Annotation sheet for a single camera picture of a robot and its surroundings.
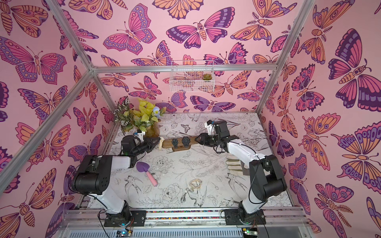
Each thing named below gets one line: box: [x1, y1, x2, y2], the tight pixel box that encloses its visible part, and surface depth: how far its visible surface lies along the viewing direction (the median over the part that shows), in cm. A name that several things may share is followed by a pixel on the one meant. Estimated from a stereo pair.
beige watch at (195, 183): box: [189, 178, 203, 189], surface depth 87 cm
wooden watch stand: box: [161, 137, 199, 152], surface depth 96 cm
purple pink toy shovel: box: [135, 161, 159, 187], surface depth 89 cm
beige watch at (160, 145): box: [158, 136, 166, 151], surface depth 92 cm
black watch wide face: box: [181, 136, 191, 148], surface depth 95 cm
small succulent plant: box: [201, 73, 213, 81], surface depth 95 cm
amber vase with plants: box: [113, 96, 167, 138], surface depth 92 cm
